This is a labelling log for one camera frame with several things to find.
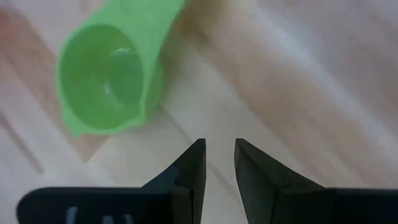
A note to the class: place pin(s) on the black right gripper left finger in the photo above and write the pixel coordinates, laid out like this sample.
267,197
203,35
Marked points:
140,205

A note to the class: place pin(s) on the green measuring cup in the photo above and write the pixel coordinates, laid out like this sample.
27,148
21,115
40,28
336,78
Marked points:
102,77

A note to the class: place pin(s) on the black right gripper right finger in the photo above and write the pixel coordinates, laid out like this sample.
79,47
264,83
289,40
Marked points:
311,205

